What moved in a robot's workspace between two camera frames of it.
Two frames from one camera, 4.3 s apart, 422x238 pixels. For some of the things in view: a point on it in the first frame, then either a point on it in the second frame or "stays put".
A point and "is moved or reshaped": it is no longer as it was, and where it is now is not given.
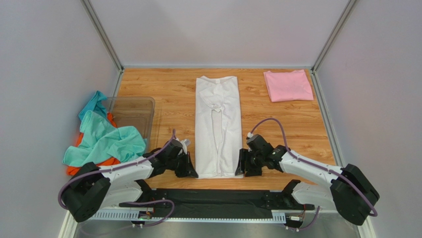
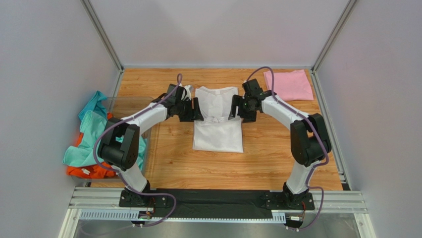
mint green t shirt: [99, 141] stays put
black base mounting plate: [214, 203] stays put
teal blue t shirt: [95, 104] stays put
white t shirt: [218, 134] is moved or reshaped
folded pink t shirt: [288, 86] stays put
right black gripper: [250, 161] to [242, 108]
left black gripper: [188, 170] to [191, 116]
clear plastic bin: [136, 111] stays put
